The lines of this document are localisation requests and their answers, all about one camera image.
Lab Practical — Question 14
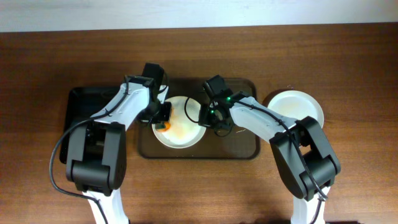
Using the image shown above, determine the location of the brown serving tray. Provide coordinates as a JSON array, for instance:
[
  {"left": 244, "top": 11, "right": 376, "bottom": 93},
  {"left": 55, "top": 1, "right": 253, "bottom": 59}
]
[{"left": 134, "top": 78, "right": 261, "bottom": 160}]

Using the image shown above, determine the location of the orange green sponge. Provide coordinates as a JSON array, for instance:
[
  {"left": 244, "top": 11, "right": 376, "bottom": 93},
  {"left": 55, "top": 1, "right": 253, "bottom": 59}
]
[{"left": 155, "top": 121, "right": 171, "bottom": 133}]

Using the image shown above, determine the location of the black plastic tray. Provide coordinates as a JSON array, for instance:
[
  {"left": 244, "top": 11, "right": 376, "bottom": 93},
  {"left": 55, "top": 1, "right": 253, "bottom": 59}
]
[{"left": 64, "top": 86, "right": 119, "bottom": 159}]

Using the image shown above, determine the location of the pale green plate with ketchup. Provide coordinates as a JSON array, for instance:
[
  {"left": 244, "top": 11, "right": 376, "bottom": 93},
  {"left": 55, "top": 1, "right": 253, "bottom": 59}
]
[{"left": 267, "top": 90, "right": 325, "bottom": 127}]

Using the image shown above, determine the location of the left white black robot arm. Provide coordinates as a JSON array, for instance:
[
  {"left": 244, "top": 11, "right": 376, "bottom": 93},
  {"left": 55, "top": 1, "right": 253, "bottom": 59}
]
[{"left": 66, "top": 73, "right": 171, "bottom": 223}]

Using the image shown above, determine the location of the cream plate with ketchup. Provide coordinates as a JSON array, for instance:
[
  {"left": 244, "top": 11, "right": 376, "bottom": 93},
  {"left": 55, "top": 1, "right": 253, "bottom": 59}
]
[{"left": 152, "top": 96, "right": 206, "bottom": 149}]

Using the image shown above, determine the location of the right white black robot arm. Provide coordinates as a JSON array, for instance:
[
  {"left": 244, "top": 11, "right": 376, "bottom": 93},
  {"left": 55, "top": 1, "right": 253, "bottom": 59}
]
[{"left": 198, "top": 91, "right": 341, "bottom": 223}]

